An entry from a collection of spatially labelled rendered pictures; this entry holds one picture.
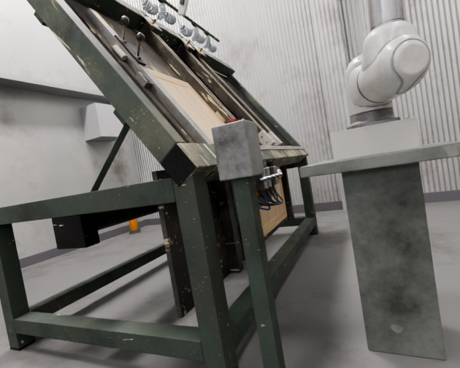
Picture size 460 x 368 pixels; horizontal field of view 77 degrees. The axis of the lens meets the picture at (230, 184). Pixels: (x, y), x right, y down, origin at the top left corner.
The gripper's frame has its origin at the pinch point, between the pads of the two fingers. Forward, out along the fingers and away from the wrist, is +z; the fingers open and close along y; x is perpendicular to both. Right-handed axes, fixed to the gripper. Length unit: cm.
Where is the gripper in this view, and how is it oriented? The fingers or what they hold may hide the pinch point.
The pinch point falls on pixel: (183, 6)
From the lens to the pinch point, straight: 139.9
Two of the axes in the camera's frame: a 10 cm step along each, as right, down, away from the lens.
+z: -2.4, 9.4, 2.4
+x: 8.7, 3.2, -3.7
